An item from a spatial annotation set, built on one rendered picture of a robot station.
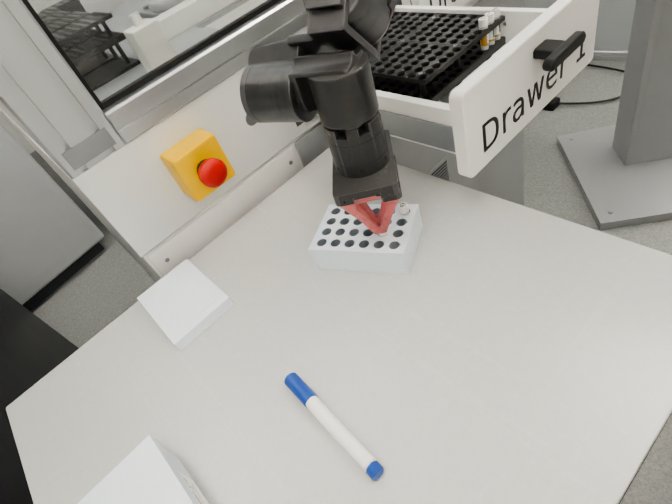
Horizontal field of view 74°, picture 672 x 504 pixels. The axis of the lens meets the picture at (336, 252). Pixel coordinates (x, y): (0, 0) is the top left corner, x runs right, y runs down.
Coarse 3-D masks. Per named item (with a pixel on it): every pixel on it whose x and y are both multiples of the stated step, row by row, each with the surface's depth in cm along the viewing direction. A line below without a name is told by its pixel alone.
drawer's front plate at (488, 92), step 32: (576, 0) 53; (544, 32) 51; (512, 64) 49; (576, 64) 59; (480, 96) 47; (512, 96) 52; (544, 96) 57; (480, 128) 50; (512, 128) 54; (480, 160) 52
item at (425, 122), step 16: (512, 16) 63; (528, 16) 61; (512, 32) 65; (384, 96) 57; (400, 96) 56; (448, 96) 63; (384, 112) 58; (400, 112) 56; (416, 112) 54; (432, 112) 52; (448, 112) 50; (384, 128) 61; (400, 128) 58; (416, 128) 56; (432, 128) 54; (448, 128) 52; (432, 144) 56; (448, 144) 54
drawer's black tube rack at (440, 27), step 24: (408, 24) 70; (432, 24) 67; (456, 24) 64; (384, 48) 66; (408, 48) 63; (432, 48) 61; (480, 48) 63; (384, 72) 60; (408, 72) 58; (456, 72) 61; (432, 96) 58
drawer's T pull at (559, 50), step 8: (576, 32) 50; (584, 32) 50; (544, 40) 51; (552, 40) 51; (560, 40) 50; (568, 40) 49; (576, 40) 49; (584, 40) 50; (536, 48) 50; (544, 48) 50; (552, 48) 49; (560, 48) 49; (568, 48) 49; (576, 48) 50; (536, 56) 51; (544, 56) 50; (552, 56) 48; (560, 56) 48; (568, 56) 49; (544, 64) 48; (552, 64) 48
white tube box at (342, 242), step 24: (336, 216) 59; (408, 216) 54; (312, 240) 57; (336, 240) 56; (360, 240) 54; (384, 240) 53; (408, 240) 52; (336, 264) 56; (360, 264) 55; (384, 264) 53; (408, 264) 53
